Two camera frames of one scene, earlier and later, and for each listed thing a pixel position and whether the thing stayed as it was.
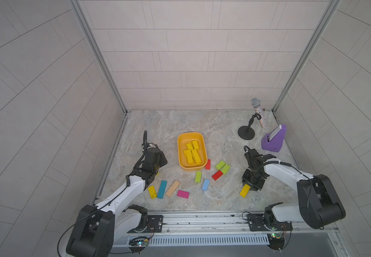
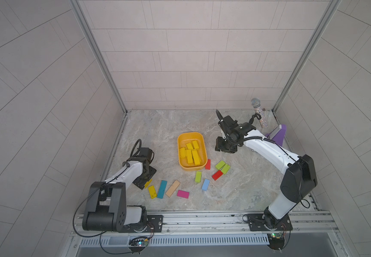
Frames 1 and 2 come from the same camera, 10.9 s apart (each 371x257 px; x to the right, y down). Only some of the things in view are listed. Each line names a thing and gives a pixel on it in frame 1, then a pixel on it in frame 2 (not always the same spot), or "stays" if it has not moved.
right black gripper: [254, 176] to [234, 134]
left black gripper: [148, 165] to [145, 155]
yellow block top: [195, 144] stays
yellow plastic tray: [192, 151] stays
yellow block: [189, 156] stays
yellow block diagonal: [196, 157] stays
